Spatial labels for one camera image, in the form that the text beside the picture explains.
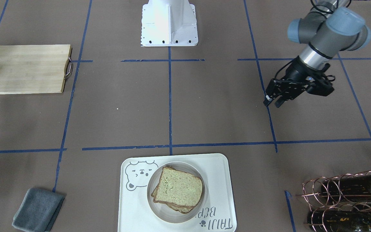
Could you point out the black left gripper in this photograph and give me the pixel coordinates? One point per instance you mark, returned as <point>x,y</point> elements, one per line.
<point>296,71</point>

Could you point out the bread slice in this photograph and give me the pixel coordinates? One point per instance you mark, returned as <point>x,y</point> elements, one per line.
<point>179,187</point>
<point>179,207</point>

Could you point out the white round plate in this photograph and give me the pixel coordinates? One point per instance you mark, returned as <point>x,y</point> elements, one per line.
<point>176,192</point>

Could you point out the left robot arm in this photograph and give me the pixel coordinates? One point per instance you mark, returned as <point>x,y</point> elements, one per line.
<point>328,28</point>

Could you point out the cream bear print tray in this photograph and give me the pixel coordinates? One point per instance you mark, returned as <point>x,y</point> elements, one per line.
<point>218,208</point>

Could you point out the wooden cutting board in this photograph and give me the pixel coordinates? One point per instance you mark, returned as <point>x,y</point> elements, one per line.
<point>34,68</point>

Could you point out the grey folded cloth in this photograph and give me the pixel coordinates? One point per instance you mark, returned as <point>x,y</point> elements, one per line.
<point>38,211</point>

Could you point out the dark green wine bottle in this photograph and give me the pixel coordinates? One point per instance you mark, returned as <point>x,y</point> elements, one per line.
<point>355,189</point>

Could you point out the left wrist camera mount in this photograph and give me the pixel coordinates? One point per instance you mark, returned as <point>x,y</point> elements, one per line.
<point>322,84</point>

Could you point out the copper wire bottle rack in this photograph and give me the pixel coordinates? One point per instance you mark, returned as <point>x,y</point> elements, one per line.
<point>338,204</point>

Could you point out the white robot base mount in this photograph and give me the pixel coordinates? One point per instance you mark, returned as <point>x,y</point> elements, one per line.
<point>167,23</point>

